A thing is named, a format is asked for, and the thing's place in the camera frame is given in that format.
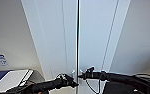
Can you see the white wardrobe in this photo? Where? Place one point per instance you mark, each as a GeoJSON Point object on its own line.
{"type": "Point", "coordinates": [97, 10]}

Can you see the blue white wall sign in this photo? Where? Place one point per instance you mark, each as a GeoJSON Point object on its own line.
{"type": "Point", "coordinates": [0, 60]}

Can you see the white wardrobe door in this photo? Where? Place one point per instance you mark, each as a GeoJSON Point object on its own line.
{"type": "Point", "coordinates": [47, 33]}
{"type": "Point", "coordinates": [101, 33]}

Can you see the white flat board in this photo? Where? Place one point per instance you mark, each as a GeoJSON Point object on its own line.
{"type": "Point", "coordinates": [11, 80]}

